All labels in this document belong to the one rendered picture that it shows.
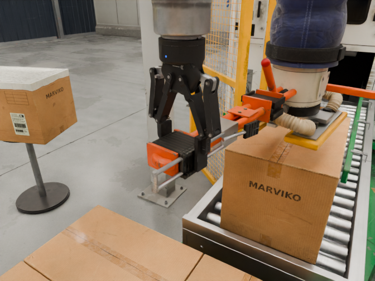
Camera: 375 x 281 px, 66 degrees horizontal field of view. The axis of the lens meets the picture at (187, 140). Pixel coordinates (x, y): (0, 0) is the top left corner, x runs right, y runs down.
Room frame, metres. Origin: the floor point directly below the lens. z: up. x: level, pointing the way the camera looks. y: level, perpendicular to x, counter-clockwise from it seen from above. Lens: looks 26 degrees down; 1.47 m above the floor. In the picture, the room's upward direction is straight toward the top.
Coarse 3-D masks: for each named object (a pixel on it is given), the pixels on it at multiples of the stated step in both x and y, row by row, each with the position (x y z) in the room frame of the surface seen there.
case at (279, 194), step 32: (224, 160) 0.98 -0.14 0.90; (256, 160) 0.92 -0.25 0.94; (288, 160) 0.89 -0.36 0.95; (320, 160) 0.89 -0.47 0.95; (224, 192) 0.97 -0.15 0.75; (256, 192) 0.91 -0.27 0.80; (288, 192) 0.85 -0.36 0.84; (320, 192) 0.80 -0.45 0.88; (224, 224) 0.97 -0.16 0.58; (256, 224) 0.90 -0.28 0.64; (288, 224) 0.84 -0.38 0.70; (320, 224) 0.79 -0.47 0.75
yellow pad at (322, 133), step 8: (336, 112) 0.97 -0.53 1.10; (344, 112) 0.98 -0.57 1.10; (312, 120) 0.83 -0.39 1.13; (336, 120) 0.90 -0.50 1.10; (320, 128) 0.83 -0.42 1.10; (328, 128) 0.84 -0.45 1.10; (288, 136) 0.78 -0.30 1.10; (296, 136) 0.78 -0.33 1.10; (304, 136) 0.77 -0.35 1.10; (312, 136) 0.77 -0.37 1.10; (320, 136) 0.78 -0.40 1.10; (328, 136) 0.80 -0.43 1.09; (296, 144) 0.76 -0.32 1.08; (304, 144) 0.75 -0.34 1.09; (312, 144) 0.73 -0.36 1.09; (320, 144) 0.74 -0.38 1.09
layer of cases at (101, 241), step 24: (96, 216) 1.06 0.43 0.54; (120, 216) 1.06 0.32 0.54; (72, 240) 0.91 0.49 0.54; (96, 240) 0.91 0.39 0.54; (120, 240) 0.91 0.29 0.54; (144, 240) 0.91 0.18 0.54; (168, 240) 0.91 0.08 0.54; (24, 264) 0.79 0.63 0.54; (48, 264) 0.79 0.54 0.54; (72, 264) 0.79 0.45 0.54; (96, 264) 0.79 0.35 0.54; (120, 264) 0.79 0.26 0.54; (144, 264) 0.79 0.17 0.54; (168, 264) 0.79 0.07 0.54; (192, 264) 0.79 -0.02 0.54; (216, 264) 0.79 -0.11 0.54
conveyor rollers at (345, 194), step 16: (352, 112) 2.44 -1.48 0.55; (352, 160) 1.62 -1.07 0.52; (352, 176) 1.40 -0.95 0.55; (336, 192) 1.26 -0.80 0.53; (352, 192) 1.24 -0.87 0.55; (336, 208) 1.12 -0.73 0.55; (352, 208) 1.14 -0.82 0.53; (336, 224) 1.02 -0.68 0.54; (336, 240) 0.93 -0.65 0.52; (320, 256) 0.82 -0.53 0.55; (336, 256) 0.85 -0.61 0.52; (336, 272) 0.77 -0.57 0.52
